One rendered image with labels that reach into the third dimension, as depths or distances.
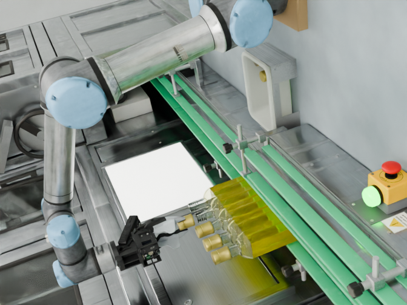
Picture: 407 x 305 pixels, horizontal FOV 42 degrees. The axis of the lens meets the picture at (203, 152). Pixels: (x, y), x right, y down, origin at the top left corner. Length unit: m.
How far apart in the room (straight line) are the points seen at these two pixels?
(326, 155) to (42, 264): 0.95
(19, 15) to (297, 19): 3.76
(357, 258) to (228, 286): 0.45
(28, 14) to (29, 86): 2.76
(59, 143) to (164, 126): 1.03
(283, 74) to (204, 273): 0.60
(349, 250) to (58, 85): 0.69
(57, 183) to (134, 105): 1.07
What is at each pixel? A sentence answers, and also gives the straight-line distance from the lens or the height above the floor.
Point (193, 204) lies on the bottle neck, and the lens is 1.52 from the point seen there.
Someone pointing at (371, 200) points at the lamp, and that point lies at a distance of 1.18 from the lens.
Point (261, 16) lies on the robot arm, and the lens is 1.21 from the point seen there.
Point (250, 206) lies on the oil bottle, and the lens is 1.44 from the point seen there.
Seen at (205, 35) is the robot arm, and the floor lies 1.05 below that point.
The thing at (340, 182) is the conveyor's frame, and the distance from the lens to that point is 1.29.
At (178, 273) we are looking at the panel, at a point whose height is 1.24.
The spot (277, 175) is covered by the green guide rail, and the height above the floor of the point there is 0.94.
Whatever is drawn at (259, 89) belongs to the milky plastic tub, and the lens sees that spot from 1.67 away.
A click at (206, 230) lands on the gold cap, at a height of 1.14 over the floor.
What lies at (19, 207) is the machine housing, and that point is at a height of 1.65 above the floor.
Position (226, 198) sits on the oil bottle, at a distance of 1.49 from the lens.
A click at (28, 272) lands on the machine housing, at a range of 1.78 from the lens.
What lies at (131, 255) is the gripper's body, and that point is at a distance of 1.42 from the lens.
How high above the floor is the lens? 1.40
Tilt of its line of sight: 13 degrees down
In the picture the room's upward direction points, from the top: 109 degrees counter-clockwise
